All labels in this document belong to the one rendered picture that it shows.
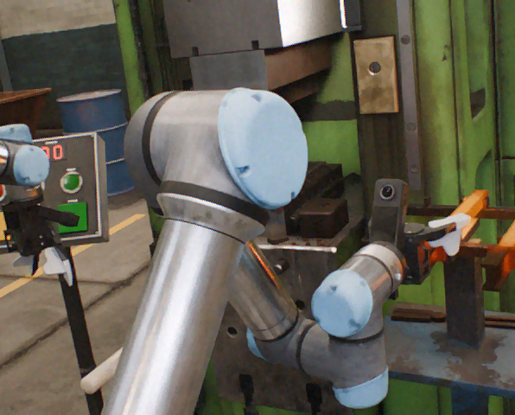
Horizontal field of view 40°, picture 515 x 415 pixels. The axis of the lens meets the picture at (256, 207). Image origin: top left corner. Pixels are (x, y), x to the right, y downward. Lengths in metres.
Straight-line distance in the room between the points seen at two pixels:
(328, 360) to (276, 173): 0.36
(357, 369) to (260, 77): 0.86
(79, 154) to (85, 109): 4.37
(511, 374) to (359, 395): 0.47
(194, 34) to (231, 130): 1.05
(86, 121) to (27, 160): 4.92
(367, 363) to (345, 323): 0.08
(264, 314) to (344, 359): 0.12
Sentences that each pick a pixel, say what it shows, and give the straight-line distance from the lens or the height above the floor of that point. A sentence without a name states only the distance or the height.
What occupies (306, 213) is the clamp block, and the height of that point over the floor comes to 0.98.
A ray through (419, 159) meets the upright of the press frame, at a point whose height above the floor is 1.07.
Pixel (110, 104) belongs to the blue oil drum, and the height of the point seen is 0.80.
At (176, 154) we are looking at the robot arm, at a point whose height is 1.33.
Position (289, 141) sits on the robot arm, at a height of 1.33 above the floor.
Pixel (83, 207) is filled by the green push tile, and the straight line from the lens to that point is 1.83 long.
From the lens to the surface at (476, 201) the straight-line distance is 1.45.
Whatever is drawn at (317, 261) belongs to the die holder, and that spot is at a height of 0.88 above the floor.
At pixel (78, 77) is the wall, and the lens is 9.68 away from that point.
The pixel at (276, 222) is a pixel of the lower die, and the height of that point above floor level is 0.95.
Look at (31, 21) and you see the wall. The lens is 10.04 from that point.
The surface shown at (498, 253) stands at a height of 1.05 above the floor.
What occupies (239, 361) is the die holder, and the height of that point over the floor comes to 0.59.
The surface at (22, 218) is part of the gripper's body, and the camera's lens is 1.55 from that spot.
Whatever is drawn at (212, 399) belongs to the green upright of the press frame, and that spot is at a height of 0.32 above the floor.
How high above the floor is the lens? 1.46
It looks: 16 degrees down
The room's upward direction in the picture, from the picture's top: 8 degrees counter-clockwise
